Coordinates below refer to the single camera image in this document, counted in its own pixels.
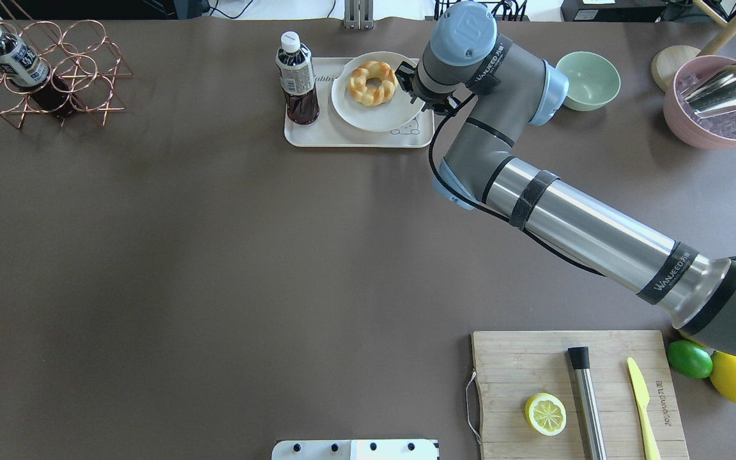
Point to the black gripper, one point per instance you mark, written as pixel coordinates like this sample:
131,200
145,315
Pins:
406,80

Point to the white plate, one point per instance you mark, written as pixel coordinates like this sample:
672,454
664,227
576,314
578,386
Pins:
382,118

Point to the twisted ring donut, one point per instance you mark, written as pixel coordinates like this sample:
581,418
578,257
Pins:
372,83

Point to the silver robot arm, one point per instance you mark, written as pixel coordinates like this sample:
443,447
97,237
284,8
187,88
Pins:
516,89

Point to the cream serving tray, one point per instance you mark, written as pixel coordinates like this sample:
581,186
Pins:
331,131

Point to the dark tea bottle on tray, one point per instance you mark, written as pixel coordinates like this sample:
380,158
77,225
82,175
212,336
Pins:
297,79

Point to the mint green bowl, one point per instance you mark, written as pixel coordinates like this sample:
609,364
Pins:
593,80

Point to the wooden mug tree stand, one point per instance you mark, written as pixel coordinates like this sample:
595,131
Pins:
666,63

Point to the wooden cutting board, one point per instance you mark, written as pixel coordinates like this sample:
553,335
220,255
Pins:
512,366

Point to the pink bowl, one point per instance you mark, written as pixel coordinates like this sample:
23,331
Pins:
714,133

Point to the metal ice scoop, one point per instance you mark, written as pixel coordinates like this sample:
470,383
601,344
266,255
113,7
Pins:
714,97

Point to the lemon half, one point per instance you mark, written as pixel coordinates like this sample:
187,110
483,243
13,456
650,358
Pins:
545,414

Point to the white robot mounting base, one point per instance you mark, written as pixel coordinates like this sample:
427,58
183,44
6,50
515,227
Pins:
392,448

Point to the green lime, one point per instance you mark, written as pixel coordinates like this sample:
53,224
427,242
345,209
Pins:
689,359

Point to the yellow plastic knife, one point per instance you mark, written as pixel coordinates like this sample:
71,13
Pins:
642,397

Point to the dark bottle in rack front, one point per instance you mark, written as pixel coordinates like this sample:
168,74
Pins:
23,66

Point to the aluminium frame post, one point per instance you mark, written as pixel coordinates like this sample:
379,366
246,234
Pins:
358,14

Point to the copper wire bottle rack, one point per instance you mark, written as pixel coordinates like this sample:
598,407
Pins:
85,66

